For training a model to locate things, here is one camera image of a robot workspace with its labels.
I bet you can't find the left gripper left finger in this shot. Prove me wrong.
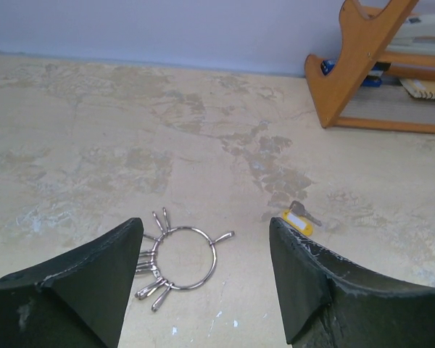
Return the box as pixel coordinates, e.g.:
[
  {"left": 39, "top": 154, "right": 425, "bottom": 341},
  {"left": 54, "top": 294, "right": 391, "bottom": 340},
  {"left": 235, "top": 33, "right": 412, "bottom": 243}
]
[{"left": 0, "top": 217, "right": 144, "bottom": 347}]

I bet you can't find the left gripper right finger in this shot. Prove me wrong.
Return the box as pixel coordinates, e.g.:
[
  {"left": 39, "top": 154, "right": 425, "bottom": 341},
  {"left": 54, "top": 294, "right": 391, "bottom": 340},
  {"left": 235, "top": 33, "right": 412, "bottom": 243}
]
[{"left": 269, "top": 217, "right": 435, "bottom": 347}]

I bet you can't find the bunch of metal keys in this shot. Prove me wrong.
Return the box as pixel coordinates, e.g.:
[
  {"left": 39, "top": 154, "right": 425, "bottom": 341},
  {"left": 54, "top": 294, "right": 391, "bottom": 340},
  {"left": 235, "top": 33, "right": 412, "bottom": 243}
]
[{"left": 134, "top": 207, "right": 236, "bottom": 312}]

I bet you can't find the yellow key tag with key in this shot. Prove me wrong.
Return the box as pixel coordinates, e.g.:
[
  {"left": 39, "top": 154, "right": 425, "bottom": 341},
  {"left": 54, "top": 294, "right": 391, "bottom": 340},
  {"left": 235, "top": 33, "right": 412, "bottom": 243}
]
[{"left": 281, "top": 200, "right": 322, "bottom": 236}]

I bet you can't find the large metal keyring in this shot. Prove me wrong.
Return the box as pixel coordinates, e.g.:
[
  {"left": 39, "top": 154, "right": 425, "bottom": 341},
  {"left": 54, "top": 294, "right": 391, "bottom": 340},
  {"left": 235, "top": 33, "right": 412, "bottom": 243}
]
[{"left": 158, "top": 231, "right": 212, "bottom": 285}]

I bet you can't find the small comb binding piece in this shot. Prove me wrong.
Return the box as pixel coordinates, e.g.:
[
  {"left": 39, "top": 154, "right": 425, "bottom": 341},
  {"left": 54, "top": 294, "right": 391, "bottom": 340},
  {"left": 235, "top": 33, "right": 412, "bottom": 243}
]
[{"left": 399, "top": 78, "right": 435, "bottom": 100}]

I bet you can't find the wooden shelf rack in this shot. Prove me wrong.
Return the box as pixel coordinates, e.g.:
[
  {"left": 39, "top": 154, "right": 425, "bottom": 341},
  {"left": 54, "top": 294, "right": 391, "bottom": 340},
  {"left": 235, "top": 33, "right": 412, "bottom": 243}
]
[{"left": 304, "top": 1, "right": 435, "bottom": 134}]

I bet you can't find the white stapler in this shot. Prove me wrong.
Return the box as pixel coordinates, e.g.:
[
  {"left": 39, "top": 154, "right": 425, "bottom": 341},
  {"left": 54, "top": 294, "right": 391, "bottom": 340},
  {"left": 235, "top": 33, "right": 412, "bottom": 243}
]
[{"left": 387, "top": 14, "right": 435, "bottom": 51}]

